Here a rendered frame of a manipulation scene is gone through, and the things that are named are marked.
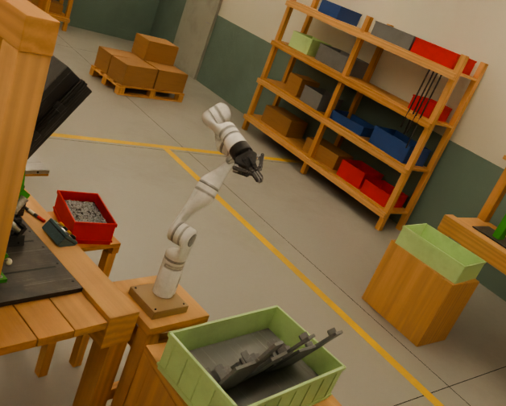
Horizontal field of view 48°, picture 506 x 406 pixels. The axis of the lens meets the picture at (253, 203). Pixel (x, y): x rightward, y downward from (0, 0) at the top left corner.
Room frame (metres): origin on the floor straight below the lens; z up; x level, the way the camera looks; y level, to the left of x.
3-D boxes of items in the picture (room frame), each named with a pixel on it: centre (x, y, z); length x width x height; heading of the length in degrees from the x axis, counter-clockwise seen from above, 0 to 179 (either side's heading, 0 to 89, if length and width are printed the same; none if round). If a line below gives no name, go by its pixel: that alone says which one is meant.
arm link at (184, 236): (2.11, 0.21, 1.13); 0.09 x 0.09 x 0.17; 72
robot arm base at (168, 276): (2.11, 0.22, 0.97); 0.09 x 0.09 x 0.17; 58
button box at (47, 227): (2.18, 0.73, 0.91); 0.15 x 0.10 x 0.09; 54
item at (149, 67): (8.49, 2.30, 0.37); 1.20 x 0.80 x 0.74; 143
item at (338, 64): (7.74, -0.62, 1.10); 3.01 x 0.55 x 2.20; 45
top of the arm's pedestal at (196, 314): (2.11, 0.22, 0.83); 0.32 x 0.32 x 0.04; 52
